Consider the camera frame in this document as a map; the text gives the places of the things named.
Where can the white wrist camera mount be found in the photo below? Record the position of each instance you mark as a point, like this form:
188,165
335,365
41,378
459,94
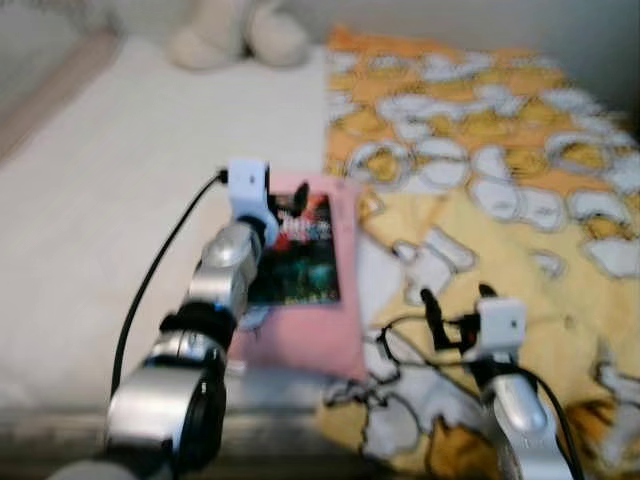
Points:
248,185
502,325

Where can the yellow cartoon print blanket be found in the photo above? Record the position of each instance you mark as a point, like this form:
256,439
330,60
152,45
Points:
480,150

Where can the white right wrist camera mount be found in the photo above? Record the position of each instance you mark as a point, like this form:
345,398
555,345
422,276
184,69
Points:
502,325

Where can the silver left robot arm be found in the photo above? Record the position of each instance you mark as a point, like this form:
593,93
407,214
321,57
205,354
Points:
170,400

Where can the beige plush toy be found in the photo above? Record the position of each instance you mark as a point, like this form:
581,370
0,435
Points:
225,40

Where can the bed with white sheet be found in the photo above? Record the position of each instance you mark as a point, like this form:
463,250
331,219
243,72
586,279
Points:
120,200

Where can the dark cover book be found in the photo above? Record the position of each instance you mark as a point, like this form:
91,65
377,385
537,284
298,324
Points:
305,265

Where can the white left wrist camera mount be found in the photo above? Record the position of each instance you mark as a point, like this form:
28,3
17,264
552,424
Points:
248,185

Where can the pink pillow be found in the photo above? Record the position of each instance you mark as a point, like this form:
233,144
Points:
300,340

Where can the beige bed frame edge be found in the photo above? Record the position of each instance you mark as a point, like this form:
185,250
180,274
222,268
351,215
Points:
50,100

